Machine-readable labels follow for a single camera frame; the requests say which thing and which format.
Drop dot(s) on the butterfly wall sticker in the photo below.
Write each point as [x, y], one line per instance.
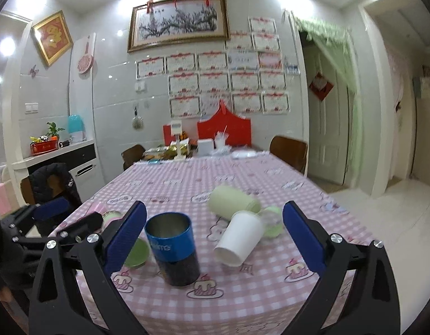
[34, 70]

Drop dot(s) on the framed blossom tree painting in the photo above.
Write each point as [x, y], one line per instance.
[178, 22]

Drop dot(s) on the white light switch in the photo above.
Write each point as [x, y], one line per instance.
[31, 107]
[140, 86]

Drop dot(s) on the group of wall certificates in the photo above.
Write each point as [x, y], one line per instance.
[215, 80]

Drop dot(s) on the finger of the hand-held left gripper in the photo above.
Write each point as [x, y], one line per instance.
[84, 224]
[52, 207]

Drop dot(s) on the green door curtain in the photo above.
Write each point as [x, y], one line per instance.
[326, 28]

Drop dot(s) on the white cabinet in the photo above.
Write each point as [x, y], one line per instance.
[80, 171]

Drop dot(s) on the light green lid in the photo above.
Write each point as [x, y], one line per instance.
[275, 228]

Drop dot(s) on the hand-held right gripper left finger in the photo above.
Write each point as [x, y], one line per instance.
[126, 239]

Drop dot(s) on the black jacket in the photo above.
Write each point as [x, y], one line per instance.
[56, 181]

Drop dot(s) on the pink checkered tablecloth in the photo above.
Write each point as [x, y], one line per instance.
[271, 181]

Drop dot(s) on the brown wooden chair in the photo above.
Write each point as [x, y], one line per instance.
[133, 154]
[25, 192]
[288, 153]

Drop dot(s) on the red diamond door decoration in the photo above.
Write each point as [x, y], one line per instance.
[320, 86]

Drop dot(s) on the red board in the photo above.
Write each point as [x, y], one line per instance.
[236, 132]

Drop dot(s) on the red box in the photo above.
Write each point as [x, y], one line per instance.
[167, 134]

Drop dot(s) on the round hanging wall ornament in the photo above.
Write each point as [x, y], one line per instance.
[136, 123]

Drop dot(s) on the red fruit tray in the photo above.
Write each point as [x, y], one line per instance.
[44, 146]

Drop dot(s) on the pile of snack packets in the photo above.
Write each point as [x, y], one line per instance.
[166, 153]

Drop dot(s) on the white box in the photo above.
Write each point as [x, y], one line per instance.
[205, 147]

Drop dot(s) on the pink cup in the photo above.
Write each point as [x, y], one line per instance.
[112, 218]

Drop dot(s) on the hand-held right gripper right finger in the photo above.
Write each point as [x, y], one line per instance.
[304, 240]

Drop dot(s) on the pale green plastic cup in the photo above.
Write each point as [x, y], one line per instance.
[230, 202]

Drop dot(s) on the pink round wall ornament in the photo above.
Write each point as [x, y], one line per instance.
[85, 63]

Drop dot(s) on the green potted plant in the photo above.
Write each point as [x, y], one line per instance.
[53, 129]

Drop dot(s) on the blue and white appliance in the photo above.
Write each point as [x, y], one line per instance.
[77, 129]

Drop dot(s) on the red and gold framed picture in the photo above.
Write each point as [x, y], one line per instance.
[52, 36]

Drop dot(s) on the white plastic cup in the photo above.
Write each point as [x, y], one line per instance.
[241, 239]

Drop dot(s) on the blue and black metal cup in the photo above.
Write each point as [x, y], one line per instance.
[173, 251]

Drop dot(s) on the white cup with straws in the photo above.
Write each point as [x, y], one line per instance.
[221, 142]

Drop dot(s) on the white door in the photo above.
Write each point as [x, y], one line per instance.
[326, 132]

